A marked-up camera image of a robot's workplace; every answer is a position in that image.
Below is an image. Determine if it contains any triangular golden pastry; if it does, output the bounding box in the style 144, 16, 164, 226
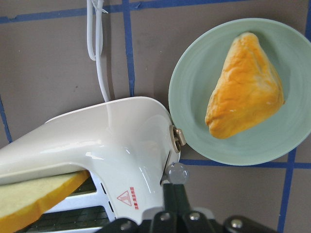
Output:
205, 32, 285, 139

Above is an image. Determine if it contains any white power cord with plug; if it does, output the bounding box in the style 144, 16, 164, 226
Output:
86, 0, 113, 102

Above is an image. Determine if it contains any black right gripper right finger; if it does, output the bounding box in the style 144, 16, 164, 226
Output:
175, 184, 276, 233

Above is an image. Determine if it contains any yellow bread slice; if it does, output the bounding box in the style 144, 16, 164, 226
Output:
0, 170, 90, 233

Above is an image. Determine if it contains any white toaster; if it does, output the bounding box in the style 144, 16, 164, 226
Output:
0, 97, 186, 225

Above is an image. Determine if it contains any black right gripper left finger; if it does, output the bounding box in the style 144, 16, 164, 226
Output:
97, 183, 177, 233

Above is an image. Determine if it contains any green plate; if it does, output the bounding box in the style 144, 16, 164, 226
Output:
168, 18, 311, 166

